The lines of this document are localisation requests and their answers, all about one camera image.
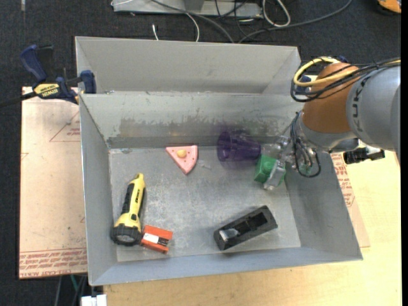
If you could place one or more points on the pink triangular toy slice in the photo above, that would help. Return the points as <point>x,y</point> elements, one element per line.
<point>186,159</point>

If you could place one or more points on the brown cardboard board, red print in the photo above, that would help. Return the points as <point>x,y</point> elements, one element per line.
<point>48,171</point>

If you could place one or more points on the orange small box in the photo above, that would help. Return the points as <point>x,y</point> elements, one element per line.
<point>157,238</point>

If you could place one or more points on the yellow and black flashlight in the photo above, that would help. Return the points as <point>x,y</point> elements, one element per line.
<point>132,209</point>

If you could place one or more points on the black cylinder on white bracket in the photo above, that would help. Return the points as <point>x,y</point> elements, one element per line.
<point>363,155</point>

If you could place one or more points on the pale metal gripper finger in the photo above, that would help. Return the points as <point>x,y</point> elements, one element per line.
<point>270,150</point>
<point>275,177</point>

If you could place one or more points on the green toy block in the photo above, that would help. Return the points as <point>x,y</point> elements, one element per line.
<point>264,169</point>

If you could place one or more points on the grey metal bin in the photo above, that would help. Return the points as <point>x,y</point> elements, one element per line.
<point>197,199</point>

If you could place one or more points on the black tape dispenser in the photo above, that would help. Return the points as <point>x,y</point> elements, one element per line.
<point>245,228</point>

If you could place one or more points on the purple plastic cup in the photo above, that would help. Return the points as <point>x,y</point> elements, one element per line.
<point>237,150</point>

